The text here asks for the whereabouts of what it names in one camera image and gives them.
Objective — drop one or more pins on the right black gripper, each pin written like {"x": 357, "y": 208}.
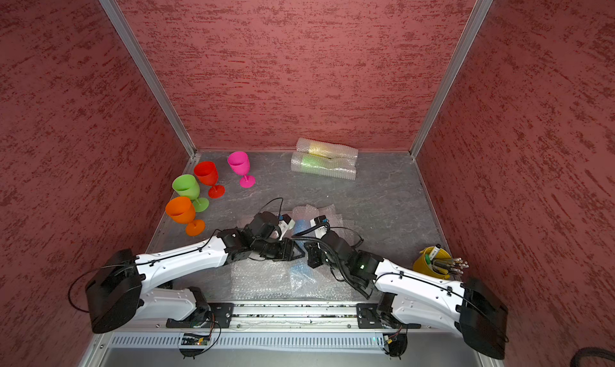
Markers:
{"x": 313, "y": 252}

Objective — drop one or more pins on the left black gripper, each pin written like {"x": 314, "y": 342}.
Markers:
{"x": 287, "y": 252}

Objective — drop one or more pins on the clear bubble wrap sheet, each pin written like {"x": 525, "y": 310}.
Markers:
{"x": 307, "y": 218}
{"x": 273, "y": 281}

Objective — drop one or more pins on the pink glass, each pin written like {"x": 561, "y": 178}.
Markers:
{"x": 240, "y": 164}

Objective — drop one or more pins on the red wine glass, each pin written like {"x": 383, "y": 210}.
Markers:
{"x": 207, "y": 173}

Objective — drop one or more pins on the orange glass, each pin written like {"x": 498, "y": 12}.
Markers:
{"x": 182, "y": 211}

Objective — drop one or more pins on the light green glass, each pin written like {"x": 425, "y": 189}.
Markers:
{"x": 311, "y": 164}

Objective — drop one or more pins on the blue glass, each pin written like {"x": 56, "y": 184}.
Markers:
{"x": 301, "y": 227}

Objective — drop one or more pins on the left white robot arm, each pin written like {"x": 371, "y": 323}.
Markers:
{"x": 130, "y": 288}

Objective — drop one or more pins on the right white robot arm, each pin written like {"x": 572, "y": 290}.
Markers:
{"x": 485, "y": 334}

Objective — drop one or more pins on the yellow glass in bubble wrap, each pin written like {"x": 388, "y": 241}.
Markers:
{"x": 325, "y": 149}

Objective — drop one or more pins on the yellow cup with pens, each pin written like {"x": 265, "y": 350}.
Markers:
{"x": 435, "y": 261}

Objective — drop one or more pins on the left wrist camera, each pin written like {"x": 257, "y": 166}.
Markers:
{"x": 286, "y": 224}

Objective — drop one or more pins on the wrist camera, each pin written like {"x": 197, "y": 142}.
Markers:
{"x": 320, "y": 222}
{"x": 286, "y": 224}

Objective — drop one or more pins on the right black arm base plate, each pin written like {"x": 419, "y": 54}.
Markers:
{"x": 369, "y": 316}

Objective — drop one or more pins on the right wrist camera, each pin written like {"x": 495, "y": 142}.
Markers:
{"x": 320, "y": 222}

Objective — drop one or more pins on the aluminium front rail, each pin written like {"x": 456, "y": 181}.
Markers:
{"x": 288, "y": 314}

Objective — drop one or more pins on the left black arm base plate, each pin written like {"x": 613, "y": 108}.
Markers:
{"x": 206, "y": 318}

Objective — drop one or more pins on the white perforated cable duct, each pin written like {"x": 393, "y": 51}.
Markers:
{"x": 343, "y": 342}

